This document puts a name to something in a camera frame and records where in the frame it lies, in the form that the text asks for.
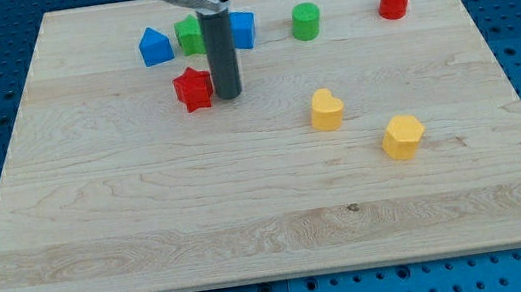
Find green star block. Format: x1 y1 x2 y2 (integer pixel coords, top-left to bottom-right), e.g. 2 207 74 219
174 15 206 56

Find red cylinder block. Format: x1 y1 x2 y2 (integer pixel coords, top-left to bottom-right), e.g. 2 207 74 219
379 0 409 20

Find yellow hexagon block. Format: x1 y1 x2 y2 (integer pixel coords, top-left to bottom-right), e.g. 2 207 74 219
381 114 426 160

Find green cylinder block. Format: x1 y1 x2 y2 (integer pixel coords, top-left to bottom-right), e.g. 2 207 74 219
291 2 320 41

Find blue cube block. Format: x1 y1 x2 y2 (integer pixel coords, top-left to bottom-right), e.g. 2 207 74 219
229 11 256 49

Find light wooden board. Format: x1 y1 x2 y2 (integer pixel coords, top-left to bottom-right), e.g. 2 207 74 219
0 0 521 292

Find red star block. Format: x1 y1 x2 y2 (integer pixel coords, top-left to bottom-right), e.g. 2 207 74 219
172 67 214 113

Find yellow heart block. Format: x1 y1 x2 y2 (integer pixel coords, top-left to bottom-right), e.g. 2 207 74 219
311 88 344 131

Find blue triangle block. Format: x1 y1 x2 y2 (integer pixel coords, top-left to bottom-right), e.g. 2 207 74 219
138 27 174 67

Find grey cylindrical pointer rod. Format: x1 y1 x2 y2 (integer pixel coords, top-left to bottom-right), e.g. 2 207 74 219
197 9 242 100

